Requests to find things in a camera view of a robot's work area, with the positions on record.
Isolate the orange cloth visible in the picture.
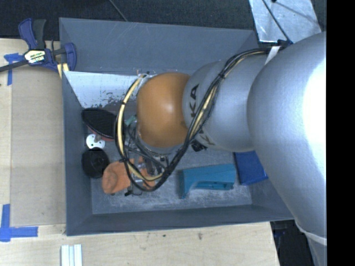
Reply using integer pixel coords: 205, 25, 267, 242
101, 156, 156, 195

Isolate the black round lid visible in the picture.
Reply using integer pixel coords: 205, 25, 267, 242
81, 149, 110, 180

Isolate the white round disc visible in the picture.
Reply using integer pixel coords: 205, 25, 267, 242
85, 133, 107, 150

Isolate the black oval brush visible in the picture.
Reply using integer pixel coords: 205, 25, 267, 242
81, 108, 118, 141

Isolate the blue sponge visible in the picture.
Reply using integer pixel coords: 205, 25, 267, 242
233, 150, 269, 186

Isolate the pale wood flat board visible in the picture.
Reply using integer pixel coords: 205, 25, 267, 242
10, 65, 68, 227

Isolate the grey metal bin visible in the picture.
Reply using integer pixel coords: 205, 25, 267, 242
58, 17, 295, 237

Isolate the teal plastic spray handle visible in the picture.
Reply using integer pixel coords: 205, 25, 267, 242
177, 163, 237, 200

